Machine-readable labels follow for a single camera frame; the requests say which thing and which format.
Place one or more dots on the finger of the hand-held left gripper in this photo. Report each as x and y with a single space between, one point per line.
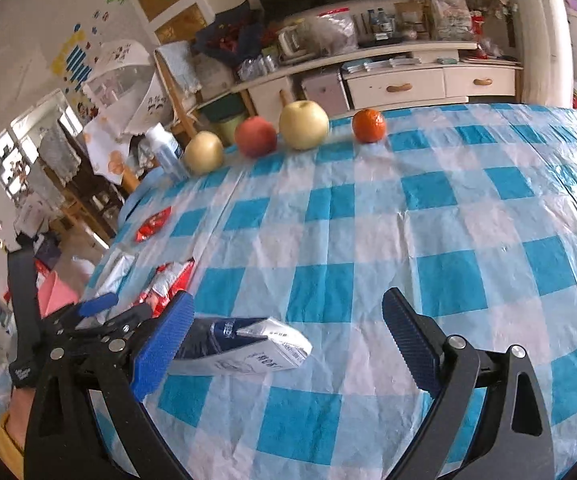
98 305
128 320

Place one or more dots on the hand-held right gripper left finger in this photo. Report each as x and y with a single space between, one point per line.
163 345

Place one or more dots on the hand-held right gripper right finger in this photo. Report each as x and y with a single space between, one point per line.
408 335

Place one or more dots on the pink plastic bag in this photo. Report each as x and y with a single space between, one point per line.
56 292

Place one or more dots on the white and blue carton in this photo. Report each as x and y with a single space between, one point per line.
253 350

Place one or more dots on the person's left forearm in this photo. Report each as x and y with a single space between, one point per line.
13 425

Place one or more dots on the white crumpled packet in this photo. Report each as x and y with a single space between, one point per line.
118 272

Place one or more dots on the red and silver packet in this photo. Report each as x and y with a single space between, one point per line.
171 280

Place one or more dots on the blue checked tablecloth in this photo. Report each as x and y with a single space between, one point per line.
418 240

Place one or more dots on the red snack packet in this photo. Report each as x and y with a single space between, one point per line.
153 225

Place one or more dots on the white cloth with orange print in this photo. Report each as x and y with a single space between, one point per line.
106 152

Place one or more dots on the window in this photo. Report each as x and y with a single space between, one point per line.
28 145

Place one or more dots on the white bottle with blue label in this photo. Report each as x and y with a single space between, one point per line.
166 152

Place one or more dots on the small orange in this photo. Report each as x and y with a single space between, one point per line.
368 126

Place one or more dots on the yellow-green bucket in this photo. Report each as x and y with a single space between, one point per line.
231 127

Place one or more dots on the red apple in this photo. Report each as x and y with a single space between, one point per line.
256 137

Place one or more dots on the light wooden chair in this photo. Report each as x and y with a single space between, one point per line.
176 90

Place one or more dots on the white television cabinet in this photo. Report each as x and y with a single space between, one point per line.
393 85

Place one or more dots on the dark blue cloth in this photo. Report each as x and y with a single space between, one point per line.
228 35

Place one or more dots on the white plastic bag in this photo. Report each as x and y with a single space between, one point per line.
336 32

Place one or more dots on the white electric kettle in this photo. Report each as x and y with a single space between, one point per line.
292 42

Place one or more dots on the clear plastic bag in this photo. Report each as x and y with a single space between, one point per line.
448 15

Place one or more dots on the covered standing air conditioner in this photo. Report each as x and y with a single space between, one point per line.
538 30

